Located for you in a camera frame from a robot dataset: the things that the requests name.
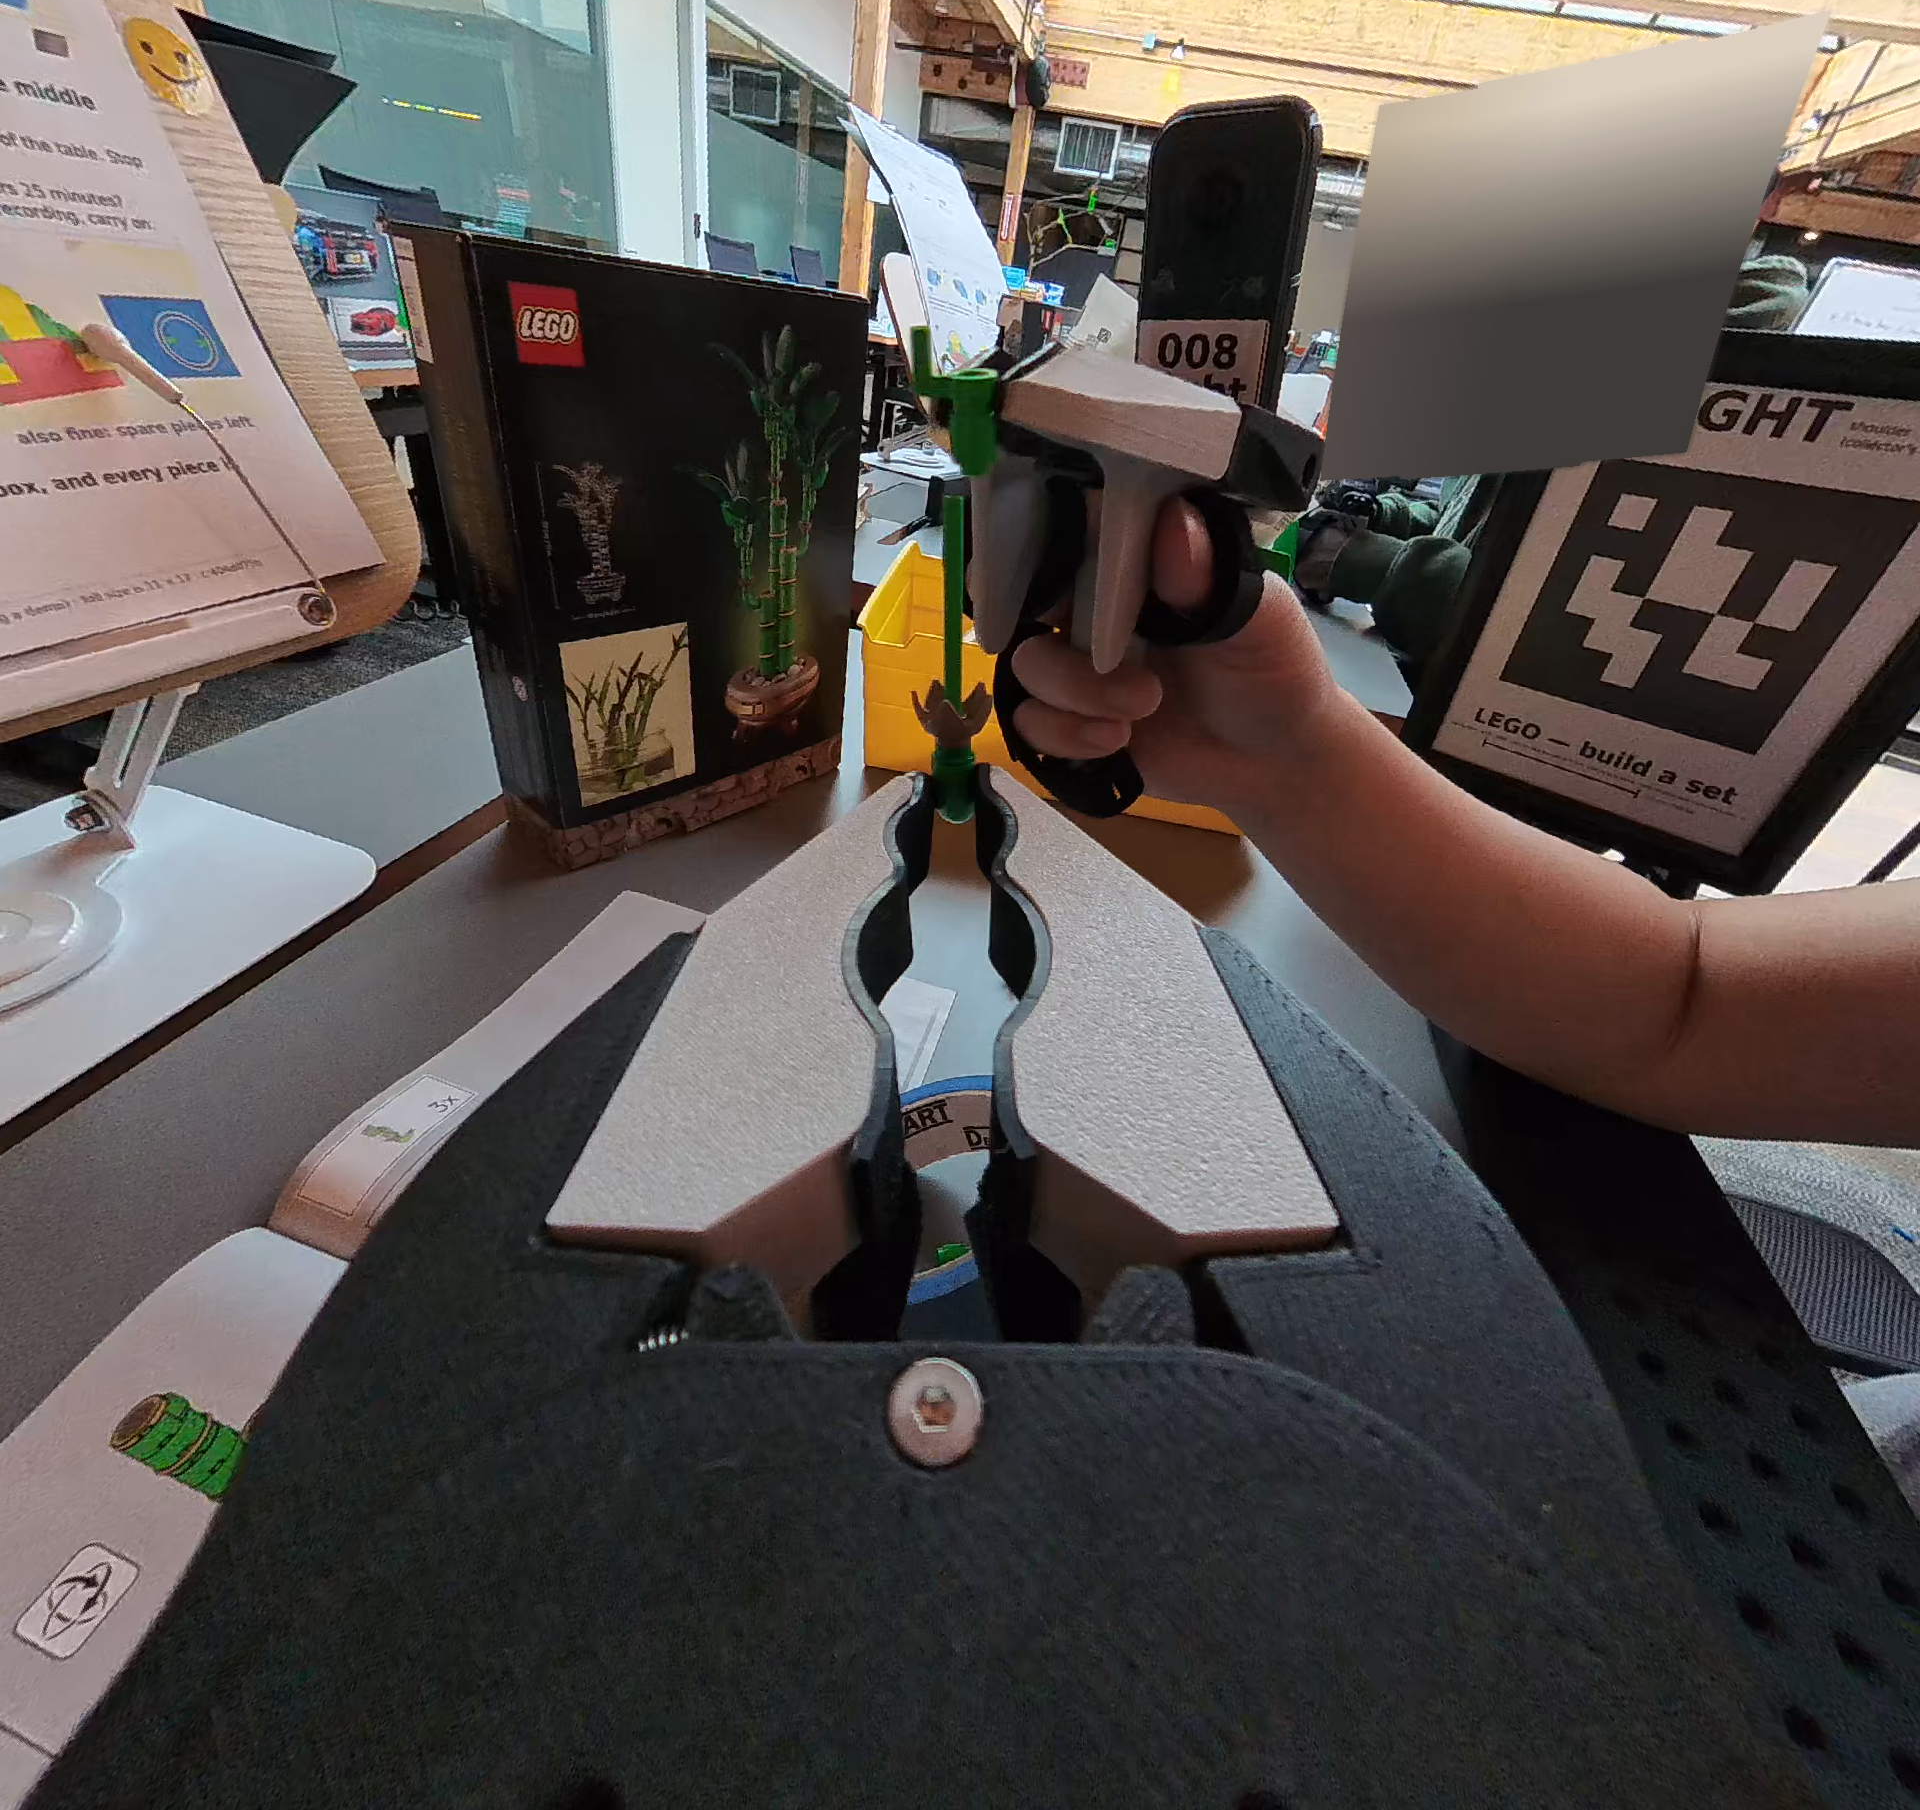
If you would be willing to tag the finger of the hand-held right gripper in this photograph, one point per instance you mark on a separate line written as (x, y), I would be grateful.
(1140, 423)

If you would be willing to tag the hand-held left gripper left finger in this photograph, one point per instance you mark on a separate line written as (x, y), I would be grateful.
(704, 1092)

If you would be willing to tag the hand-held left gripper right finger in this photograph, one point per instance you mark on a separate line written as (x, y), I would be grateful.
(1170, 1092)

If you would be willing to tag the green lego stem assembly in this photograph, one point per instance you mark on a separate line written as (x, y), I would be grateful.
(950, 610)

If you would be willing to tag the person's right forearm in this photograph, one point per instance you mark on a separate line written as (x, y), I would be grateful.
(1498, 911)

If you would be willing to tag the black lego set box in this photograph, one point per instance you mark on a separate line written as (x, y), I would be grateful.
(645, 520)

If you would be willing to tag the lego instruction booklet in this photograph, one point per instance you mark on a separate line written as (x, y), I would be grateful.
(151, 1360)

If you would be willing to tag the person's right hand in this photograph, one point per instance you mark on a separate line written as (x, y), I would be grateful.
(1231, 702)

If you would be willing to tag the white printed paper bags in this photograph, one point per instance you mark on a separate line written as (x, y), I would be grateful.
(1102, 309)

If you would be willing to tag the green plastic bin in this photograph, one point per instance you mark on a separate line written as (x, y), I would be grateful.
(1279, 551)

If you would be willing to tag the blue masking tape roll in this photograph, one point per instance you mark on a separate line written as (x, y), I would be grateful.
(945, 1121)

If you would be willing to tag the white poster board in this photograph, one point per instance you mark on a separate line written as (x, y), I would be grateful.
(945, 220)

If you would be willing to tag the yellow plastic bin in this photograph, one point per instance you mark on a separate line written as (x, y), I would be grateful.
(901, 684)

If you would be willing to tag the white stand base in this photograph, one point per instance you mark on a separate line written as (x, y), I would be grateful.
(193, 911)

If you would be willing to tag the black framed marker sign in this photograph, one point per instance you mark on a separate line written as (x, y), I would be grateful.
(1696, 610)

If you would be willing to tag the wooden instruction board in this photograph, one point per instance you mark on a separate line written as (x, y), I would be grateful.
(301, 385)

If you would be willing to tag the printed instruction sheet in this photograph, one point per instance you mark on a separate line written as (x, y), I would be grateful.
(135, 340)

